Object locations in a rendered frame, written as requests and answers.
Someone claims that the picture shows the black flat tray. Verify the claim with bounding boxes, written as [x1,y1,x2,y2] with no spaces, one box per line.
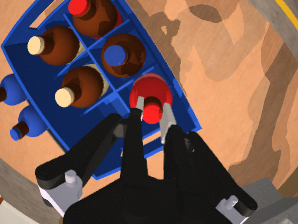
[26,99,68,153]

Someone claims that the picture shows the red labeled bottle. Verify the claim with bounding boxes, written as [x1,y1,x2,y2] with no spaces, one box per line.
[129,72,173,124]

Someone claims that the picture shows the brown bottle with cream cap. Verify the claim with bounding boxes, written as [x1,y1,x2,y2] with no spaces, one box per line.
[28,26,86,66]
[55,64,110,108]

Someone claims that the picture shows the brown bottle with red cap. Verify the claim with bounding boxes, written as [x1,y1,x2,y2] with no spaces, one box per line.
[68,0,123,39]

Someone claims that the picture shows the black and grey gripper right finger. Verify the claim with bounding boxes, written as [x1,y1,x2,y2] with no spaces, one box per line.
[159,102,258,224]

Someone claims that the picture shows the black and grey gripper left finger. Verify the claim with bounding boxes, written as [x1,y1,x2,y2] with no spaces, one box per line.
[35,96,154,224]

